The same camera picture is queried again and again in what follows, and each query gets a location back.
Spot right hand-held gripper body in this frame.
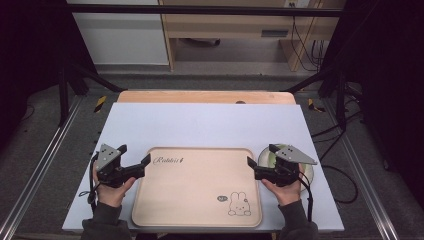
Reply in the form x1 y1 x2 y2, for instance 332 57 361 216
254 144 318 188

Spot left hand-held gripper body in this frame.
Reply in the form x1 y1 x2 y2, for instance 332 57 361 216
94 143 147 188

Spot green and white plate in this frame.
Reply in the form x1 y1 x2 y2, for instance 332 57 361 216
257 143 315 193

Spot wooden tray with rabbit print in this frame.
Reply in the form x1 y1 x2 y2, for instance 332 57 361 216
131 146 263 229

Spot person's right hand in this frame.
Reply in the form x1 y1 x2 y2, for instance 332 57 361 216
260 163 305 207

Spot person's left hand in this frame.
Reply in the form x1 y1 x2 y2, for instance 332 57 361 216
92 166 138 209

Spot yellow and black tape strip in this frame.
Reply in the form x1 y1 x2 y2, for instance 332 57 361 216
306 97 327 114
93 95 108 114

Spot white table cover board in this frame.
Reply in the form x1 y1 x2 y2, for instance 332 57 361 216
61 102 345 233

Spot black metal stand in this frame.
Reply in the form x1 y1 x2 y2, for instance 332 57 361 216
283 62 365 132
57 59 125 127

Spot wooden table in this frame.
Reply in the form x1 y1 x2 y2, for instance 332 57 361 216
116 89 297 105

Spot white cabinet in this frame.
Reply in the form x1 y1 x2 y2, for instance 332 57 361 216
65 0 170 66

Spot light wooden desk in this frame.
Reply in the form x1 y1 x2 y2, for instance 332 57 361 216
157 0 347 73

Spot black curtain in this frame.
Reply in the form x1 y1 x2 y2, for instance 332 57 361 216
0 0 98 153
319 0 424 211

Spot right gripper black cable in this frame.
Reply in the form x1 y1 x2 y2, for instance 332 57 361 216
297 175 315 223

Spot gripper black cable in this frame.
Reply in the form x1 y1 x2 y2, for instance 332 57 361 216
78 152 102 215
297 175 315 223

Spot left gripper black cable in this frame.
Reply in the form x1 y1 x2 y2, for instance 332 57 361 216
78 152 102 215

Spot aluminium floor rail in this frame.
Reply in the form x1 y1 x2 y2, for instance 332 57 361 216
320 97 402 240
0 95 85 240

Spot black floor cable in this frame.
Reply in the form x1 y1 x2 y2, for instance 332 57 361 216
309 109 365 205

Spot black hanging cables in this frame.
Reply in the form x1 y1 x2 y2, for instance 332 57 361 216
289 15 327 73

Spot black horizontal frame bar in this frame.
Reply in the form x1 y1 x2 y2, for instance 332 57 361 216
65 3 345 18

